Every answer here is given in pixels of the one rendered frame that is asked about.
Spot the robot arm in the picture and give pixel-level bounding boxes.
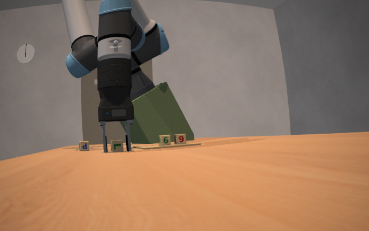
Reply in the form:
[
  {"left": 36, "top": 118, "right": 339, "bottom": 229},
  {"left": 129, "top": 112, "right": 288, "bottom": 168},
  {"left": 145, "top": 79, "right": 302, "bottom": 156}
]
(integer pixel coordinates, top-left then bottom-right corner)
[{"left": 61, "top": 0, "right": 170, "bottom": 101}]

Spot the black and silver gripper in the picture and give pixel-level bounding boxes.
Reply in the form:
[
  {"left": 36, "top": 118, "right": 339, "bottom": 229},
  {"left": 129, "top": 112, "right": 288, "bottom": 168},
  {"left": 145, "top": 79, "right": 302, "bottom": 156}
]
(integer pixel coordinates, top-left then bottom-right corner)
[{"left": 97, "top": 37, "right": 134, "bottom": 152}]

